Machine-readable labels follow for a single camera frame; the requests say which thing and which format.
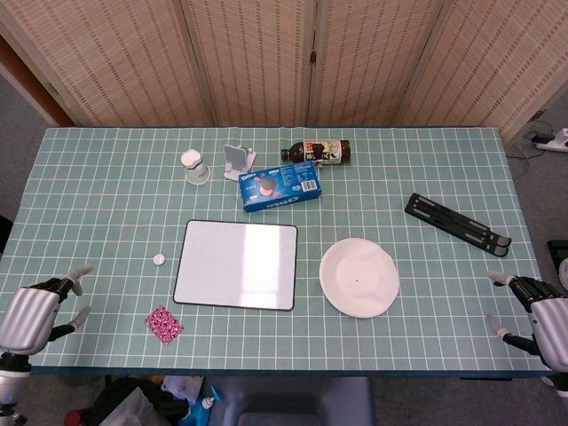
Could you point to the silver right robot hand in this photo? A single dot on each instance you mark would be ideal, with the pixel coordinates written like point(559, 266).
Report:
point(552, 324)

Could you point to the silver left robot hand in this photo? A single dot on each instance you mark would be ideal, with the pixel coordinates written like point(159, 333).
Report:
point(26, 319)

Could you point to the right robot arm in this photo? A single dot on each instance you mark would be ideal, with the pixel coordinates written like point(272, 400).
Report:
point(562, 382)

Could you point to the white round object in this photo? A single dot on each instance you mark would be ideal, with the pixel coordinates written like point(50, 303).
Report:
point(564, 273)

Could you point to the red capped object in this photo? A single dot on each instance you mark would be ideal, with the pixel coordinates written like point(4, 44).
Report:
point(75, 418)

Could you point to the light green checked tablecloth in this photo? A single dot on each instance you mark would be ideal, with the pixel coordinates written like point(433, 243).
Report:
point(111, 213)

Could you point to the translucent plastic box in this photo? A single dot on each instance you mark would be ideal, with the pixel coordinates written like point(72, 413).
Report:
point(128, 410)

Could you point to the black folding laptop stand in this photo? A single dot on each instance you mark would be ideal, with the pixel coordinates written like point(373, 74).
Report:
point(457, 224)

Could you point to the small white round cap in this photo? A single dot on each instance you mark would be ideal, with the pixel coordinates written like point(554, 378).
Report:
point(159, 259)

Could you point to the black bag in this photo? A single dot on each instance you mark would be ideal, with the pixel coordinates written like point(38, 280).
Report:
point(164, 401)

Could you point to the crumpled white plastic bag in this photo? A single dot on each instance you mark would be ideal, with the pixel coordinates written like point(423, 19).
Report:
point(182, 387)

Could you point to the white power strip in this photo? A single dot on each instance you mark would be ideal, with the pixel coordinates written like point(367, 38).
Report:
point(557, 141)

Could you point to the white paper plate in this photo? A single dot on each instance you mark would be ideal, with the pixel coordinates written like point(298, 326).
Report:
point(359, 277)

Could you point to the white board with black rim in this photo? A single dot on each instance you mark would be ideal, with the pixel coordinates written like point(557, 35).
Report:
point(235, 264)

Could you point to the white paper cup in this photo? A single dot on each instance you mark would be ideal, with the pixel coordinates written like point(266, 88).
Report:
point(195, 168)

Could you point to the white phone stand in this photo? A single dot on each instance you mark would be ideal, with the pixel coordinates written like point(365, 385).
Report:
point(237, 160)

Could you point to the bamboo folding screen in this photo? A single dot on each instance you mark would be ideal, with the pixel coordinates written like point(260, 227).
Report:
point(133, 66)

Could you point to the blue Oreo cookie box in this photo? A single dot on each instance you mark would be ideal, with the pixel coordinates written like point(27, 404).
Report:
point(279, 186)

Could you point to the brown tea bottle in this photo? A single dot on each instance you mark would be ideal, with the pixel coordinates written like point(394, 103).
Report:
point(317, 151)

